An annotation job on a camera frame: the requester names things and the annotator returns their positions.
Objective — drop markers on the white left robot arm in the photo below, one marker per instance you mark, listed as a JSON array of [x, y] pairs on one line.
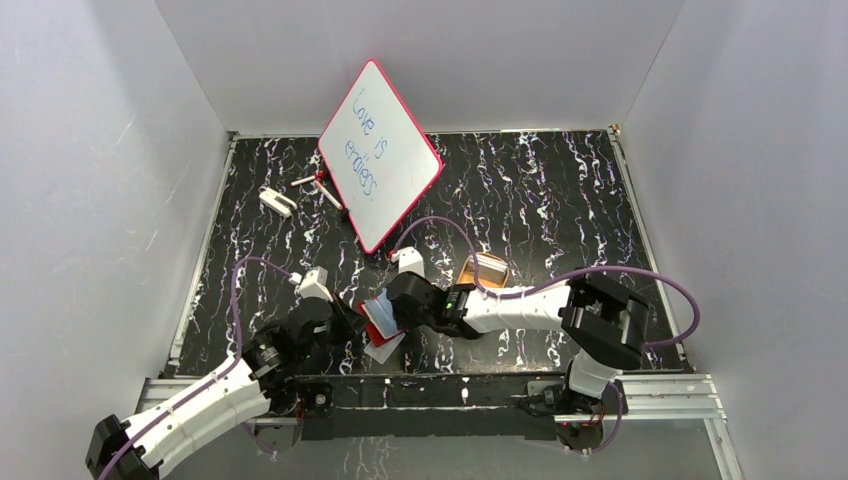
[[262, 380]]

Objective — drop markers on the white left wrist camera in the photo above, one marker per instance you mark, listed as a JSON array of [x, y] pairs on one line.
[[312, 284]]

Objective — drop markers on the white whiteboard eraser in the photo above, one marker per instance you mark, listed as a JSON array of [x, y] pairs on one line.
[[277, 202]]

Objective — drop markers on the silver credit card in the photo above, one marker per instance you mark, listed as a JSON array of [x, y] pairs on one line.
[[382, 353]]

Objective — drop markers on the red leather card holder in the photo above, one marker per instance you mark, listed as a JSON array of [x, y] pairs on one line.
[[381, 327]]

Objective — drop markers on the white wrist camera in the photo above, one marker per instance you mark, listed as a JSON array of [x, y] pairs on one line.
[[408, 260], [312, 284]]

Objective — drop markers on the red capped marker pen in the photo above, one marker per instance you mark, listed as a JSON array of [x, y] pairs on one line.
[[319, 175]]

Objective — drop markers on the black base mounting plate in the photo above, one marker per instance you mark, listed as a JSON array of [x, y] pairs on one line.
[[427, 405]]

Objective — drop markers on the orange oval tray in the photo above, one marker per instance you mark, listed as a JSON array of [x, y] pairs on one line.
[[469, 273]]

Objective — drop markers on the aluminium rail frame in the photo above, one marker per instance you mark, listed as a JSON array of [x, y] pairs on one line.
[[545, 201]]

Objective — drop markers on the pink framed whiteboard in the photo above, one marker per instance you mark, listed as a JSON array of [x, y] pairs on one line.
[[378, 157]]

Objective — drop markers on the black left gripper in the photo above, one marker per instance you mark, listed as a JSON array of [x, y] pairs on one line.
[[337, 318]]

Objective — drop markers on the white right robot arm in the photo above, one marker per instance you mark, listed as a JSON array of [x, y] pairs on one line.
[[607, 320]]

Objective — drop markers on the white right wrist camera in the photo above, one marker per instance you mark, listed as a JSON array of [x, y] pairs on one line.
[[408, 260]]

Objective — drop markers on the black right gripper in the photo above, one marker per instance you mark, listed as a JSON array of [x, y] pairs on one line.
[[403, 320]]

